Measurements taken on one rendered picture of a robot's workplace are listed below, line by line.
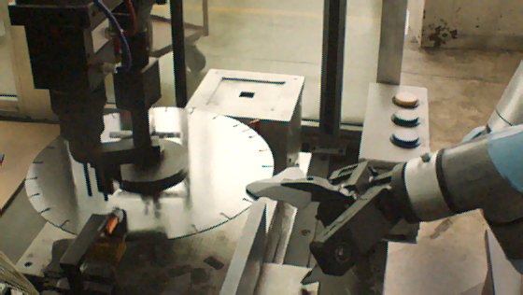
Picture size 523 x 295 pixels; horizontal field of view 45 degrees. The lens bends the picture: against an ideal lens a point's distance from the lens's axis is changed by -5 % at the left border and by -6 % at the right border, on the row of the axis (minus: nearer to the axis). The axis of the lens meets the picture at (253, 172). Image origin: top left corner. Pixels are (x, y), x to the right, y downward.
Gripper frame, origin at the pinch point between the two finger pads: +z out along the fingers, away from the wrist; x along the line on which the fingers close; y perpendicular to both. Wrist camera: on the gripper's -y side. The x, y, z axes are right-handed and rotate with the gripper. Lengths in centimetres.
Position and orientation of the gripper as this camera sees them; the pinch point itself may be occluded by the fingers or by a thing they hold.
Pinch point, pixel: (271, 240)
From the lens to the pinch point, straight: 85.1
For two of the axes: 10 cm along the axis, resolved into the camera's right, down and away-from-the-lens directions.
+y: 4.2, -4.8, 7.7
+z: -7.7, 2.7, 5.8
